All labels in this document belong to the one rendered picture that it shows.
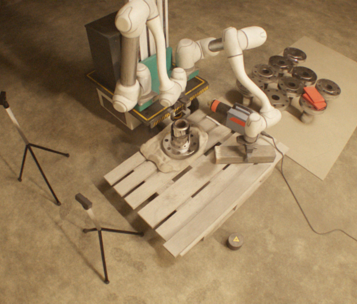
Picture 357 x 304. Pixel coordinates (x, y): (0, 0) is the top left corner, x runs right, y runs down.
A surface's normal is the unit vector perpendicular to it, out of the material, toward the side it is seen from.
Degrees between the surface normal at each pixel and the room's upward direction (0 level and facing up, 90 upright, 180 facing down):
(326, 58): 0
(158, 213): 0
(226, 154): 0
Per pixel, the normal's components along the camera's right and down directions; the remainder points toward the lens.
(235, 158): 0.03, 0.79
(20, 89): 0.00, -0.62
